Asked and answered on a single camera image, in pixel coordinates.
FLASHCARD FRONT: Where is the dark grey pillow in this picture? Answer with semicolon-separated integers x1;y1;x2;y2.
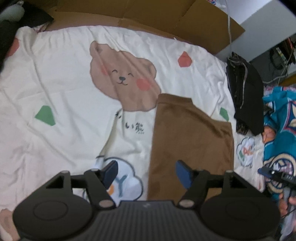
1;1;54;68

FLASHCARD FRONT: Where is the cream bear print bedsheet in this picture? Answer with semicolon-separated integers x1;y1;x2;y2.
1;26;265;240

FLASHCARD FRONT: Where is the black folded garment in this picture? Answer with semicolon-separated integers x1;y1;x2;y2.
226;52;264;136

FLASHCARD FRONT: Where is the white power cable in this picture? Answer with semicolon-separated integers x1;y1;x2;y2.
223;0;233;53

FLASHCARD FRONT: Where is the brown printed t-shirt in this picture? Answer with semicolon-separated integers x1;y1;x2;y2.
147;94;234;202

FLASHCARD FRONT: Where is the teal cartoon print blanket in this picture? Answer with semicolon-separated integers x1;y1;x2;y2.
261;85;296;241

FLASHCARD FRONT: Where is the brown cardboard sheet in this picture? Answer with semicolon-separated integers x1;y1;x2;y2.
49;1;245;54

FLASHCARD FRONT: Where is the person right hand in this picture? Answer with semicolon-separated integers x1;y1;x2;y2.
278;193;296;216

